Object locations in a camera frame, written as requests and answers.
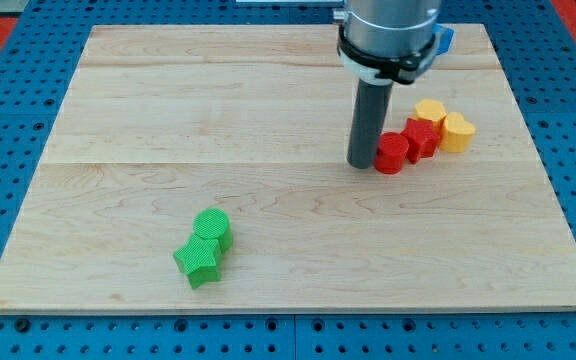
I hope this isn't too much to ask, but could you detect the red cylinder block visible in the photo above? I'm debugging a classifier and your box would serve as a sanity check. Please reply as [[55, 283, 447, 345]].
[[374, 132, 409, 174]]

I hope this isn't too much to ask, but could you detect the blue cube block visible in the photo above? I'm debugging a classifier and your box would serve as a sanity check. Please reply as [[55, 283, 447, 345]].
[[433, 24, 454, 56]]

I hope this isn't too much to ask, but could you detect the green cylinder block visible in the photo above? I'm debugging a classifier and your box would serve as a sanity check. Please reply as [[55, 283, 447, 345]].
[[193, 208, 233, 253]]

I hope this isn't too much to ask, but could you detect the light wooden board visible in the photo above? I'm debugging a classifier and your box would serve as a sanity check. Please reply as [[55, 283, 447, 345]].
[[0, 24, 576, 315]]

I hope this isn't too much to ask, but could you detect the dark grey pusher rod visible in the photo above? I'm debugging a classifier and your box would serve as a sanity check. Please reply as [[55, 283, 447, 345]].
[[346, 80, 392, 169]]

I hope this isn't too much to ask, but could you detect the yellow hexagon block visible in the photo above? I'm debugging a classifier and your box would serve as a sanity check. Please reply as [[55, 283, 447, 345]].
[[412, 99, 447, 132]]

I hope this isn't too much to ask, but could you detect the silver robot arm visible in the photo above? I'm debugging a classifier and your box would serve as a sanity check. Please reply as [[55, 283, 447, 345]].
[[333, 0, 443, 86]]

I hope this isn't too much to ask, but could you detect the yellow heart block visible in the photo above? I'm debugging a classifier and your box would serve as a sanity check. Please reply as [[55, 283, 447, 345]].
[[439, 112, 476, 153]]

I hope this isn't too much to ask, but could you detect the green star block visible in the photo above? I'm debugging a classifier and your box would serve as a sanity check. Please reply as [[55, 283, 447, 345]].
[[173, 234, 222, 289]]

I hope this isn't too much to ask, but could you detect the red star block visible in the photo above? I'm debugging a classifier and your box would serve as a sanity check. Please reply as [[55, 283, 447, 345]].
[[401, 118, 441, 164]]

